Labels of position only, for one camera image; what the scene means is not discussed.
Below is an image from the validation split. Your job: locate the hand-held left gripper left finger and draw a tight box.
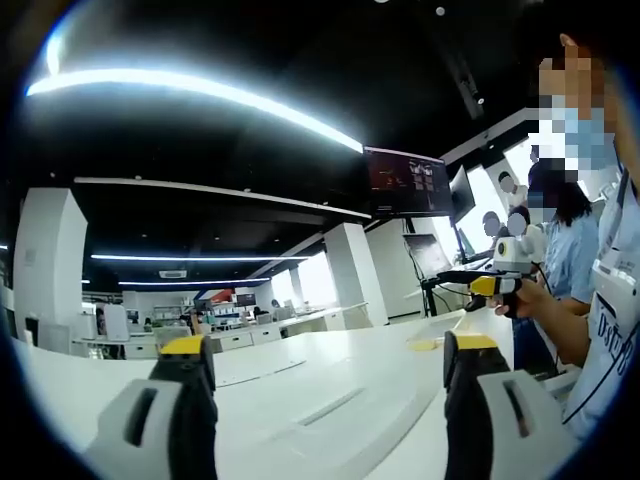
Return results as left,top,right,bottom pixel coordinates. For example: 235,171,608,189
82,334,220,480

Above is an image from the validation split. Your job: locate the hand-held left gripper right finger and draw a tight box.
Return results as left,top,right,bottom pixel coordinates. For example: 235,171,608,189
442,329,581,480

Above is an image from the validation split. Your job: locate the person's right hand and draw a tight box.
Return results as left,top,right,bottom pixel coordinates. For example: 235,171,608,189
492,278,557,321

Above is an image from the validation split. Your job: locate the tilted dark monitor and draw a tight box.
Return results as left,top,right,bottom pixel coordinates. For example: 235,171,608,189
448,164,477,222

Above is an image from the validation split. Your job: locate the black monitor stand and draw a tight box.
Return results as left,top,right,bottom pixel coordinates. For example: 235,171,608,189
403,217,501,317

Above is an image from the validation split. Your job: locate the small dark screen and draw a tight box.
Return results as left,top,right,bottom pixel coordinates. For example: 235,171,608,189
403,233,450,279

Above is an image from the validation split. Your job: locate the white chest device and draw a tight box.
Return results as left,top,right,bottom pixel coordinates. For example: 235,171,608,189
592,258,640,301

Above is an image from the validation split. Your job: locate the white appliance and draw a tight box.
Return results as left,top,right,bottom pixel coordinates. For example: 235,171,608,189
102,304,129,342

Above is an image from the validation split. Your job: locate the person's torso in white shirt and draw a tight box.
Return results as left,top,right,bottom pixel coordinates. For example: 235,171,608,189
562,149,640,444

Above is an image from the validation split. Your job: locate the white background counter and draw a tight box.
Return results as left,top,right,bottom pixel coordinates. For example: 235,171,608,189
122,302,371,360

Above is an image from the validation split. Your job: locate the thin ceiling light strip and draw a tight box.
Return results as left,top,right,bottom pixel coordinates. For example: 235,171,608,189
90,253,312,263

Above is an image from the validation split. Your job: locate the long curved ceiling light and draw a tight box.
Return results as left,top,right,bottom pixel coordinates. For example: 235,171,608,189
24,68,365,154

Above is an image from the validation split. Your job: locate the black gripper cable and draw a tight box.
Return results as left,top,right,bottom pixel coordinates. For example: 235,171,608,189
535,262,562,301

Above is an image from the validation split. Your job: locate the large dark wall monitor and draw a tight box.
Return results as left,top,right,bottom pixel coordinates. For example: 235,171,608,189
363,144,452,219

